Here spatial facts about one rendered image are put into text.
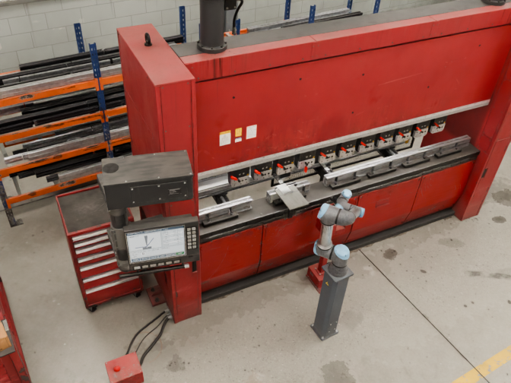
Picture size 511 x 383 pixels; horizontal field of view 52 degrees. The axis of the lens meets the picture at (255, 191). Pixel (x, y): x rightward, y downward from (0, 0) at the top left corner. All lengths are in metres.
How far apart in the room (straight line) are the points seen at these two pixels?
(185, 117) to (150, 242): 0.79
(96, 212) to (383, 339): 2.62
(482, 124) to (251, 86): 2.68
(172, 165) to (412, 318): 2.81
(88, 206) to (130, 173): 1.35
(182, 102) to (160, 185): 0.55
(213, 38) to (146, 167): 0.95
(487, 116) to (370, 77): 1.64
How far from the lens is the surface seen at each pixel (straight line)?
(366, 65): 4.14
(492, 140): 5.53
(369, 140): 4.61
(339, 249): 3.96
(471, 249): 5.83
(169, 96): 3.20
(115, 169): 3.08
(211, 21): 3.41
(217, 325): 4.67
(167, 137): 3.34
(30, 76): 5.20
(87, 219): 4.23
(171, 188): 3.04
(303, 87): 3.89
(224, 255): 4.44
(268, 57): 3.59
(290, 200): 4.30
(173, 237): 3.28
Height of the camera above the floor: 3.82
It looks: 40 degrees down
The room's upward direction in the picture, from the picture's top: 4 degrees clockwise
